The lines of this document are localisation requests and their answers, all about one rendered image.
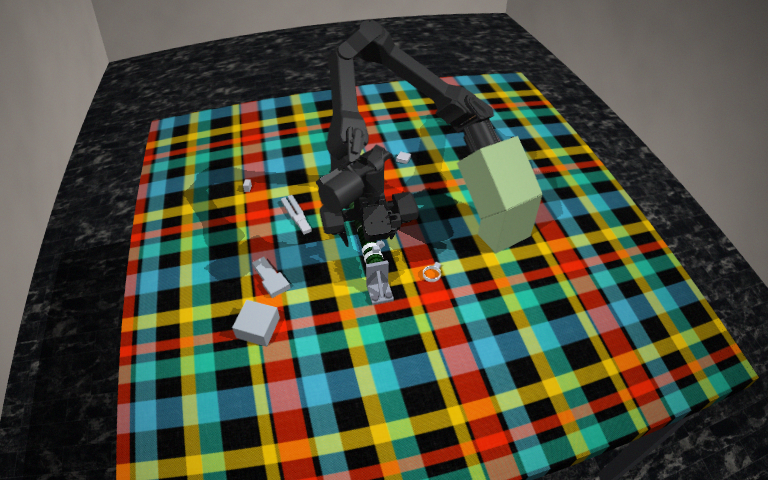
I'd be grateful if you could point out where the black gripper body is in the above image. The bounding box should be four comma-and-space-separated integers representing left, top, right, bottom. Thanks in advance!
319, 186, 419, 234

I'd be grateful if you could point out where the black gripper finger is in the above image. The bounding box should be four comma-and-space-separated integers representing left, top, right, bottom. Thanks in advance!
332, 229, 349, 247
389, 220, 411, 239

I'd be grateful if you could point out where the white clamp band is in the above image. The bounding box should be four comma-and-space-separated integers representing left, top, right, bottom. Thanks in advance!
362, 240, 385, 256
364, 246, 383, 264
423, 262, 441, 282

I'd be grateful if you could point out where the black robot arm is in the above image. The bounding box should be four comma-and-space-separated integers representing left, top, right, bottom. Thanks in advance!
316, 20, 501, 242

